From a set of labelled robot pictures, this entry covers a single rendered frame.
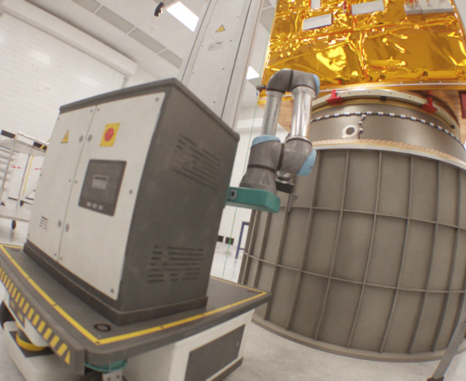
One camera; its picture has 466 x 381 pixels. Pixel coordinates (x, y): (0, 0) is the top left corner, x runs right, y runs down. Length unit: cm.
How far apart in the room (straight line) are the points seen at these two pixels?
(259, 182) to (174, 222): 47
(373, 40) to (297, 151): 165
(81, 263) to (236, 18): 119
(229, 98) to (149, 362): 91
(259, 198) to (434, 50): 185
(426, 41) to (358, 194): 143
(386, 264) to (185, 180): 120
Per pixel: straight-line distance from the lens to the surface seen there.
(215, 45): 129
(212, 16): 148
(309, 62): 249
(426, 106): 218
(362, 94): 207
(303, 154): 105
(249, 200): 97
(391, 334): 163
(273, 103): 128
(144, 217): 53
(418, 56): 229
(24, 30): 869
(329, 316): 158
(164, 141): 55
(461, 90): 220
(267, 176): 101
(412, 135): 183
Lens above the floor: 55
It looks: 9 degrees up
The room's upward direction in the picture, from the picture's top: 11 degrees clockwise
